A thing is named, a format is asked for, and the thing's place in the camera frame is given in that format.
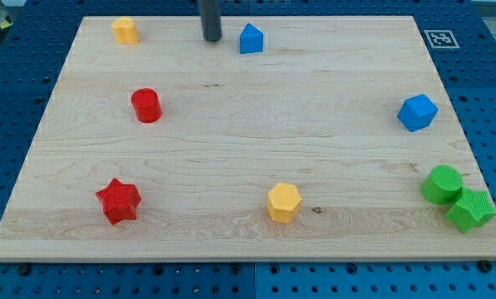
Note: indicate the red star block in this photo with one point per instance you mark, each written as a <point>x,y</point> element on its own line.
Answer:
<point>119,201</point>

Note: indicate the black bolt left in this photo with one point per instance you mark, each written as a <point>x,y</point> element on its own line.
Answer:
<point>23,269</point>

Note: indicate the black bolt right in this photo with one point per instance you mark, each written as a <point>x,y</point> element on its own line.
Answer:
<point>485,266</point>

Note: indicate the green cylinder block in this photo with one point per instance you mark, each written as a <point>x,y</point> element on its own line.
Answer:
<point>442,184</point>

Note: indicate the blue cube block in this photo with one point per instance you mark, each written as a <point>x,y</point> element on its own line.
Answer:
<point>417,112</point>

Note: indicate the blue triangle block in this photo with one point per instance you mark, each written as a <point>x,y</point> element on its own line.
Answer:
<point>251,40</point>

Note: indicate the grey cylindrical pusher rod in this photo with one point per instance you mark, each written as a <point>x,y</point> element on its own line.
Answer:
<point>210,15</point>

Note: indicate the yellow hexagon block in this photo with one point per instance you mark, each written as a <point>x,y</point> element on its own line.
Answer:
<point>283,203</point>

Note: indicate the yellow heart block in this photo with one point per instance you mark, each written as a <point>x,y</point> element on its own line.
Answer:
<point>125,31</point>

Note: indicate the white fiducial marker tag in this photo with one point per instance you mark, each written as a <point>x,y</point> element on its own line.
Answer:
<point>441,39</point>

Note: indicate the green star block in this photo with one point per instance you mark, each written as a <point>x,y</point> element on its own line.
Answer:
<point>470,209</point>

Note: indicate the wooden board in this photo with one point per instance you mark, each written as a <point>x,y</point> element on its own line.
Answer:
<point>317,108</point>

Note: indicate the black bolt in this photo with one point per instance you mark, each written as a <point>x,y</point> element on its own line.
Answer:
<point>485,266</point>
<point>23,269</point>

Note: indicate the red cylinder block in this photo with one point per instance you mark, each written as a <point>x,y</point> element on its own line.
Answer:
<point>146,104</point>

